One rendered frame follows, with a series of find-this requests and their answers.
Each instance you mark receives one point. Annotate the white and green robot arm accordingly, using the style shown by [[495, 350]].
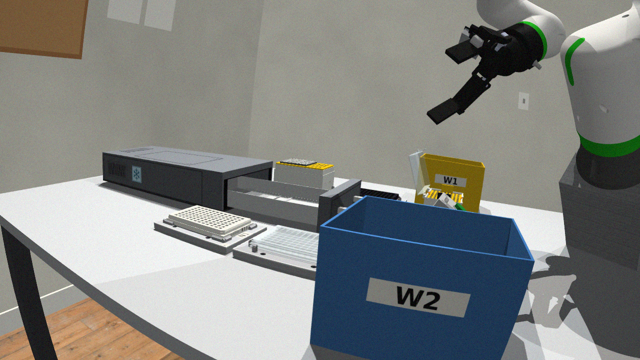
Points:
[[601, 64]]

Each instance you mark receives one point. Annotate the blue bin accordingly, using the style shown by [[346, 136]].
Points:
[[397, 280]]

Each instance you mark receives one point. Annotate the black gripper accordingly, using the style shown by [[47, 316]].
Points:
[[507, 55]]

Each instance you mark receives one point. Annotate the yellow waste bin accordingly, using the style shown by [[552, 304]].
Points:
[[465, 176]]

